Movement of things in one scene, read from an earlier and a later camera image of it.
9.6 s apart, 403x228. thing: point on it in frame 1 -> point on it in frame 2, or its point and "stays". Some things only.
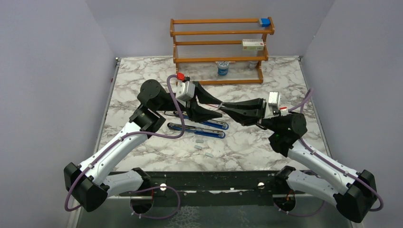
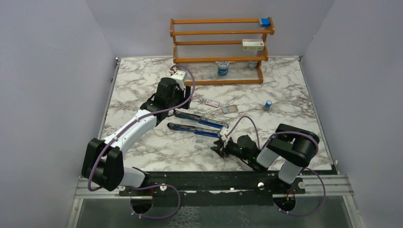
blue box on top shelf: [265, 22] stays
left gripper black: [197, 113] -> [187, 94]
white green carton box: [253, 44] stays
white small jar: [253, 64] stays
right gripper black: [247, 112] -> [221, 149]
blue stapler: [202, 131] stays
